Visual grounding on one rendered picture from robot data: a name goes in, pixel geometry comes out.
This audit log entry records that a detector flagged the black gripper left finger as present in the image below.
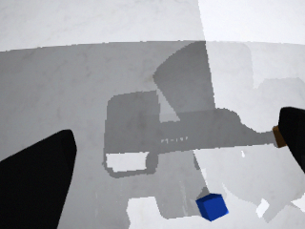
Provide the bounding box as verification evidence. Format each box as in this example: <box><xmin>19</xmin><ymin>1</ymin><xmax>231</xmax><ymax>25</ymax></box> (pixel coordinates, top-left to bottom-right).
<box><xmin>0</xmin><ymin>129</ymin><xmax>77</xmax><ymax>229</ymax></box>

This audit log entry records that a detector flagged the blue cube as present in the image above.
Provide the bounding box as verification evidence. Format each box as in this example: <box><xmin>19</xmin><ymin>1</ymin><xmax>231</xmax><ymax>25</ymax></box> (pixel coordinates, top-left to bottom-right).
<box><xmin>195</xmin><ymin>194</ymin><xmax>229</xmax><ymax>221</ymax></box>

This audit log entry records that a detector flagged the small brown block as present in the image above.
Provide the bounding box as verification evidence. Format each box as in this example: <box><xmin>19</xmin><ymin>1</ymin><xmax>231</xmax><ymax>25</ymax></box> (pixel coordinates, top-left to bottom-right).
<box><xmin>272</xmin><ymin>126</ymin><xmax>287</xmax><ymax>148</ymax></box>

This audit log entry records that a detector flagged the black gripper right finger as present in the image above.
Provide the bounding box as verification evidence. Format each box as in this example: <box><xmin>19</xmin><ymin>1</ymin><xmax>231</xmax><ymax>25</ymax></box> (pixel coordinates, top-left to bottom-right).
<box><xmin>278</xmin><ymin>107</ymin><xmax>305</xmax><ymax>175</ymax></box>

